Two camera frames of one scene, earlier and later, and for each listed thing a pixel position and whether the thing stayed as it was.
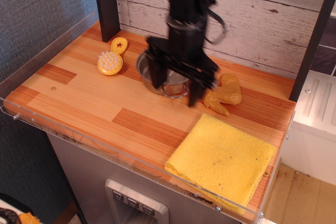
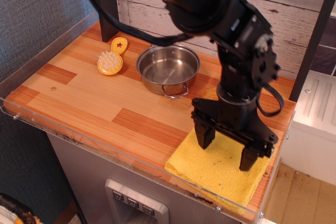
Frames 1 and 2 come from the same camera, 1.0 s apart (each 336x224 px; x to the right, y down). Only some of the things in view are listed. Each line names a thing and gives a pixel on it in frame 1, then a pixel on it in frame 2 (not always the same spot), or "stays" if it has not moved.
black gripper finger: [196, 92] → [248, 158]
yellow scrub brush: [110, 63] stays
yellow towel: [222, 162] stays
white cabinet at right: [310, 146] stays
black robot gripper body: [183, 53] → [233, 115]
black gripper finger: [158, 72] → [205, 135]
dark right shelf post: [316, 37] stays
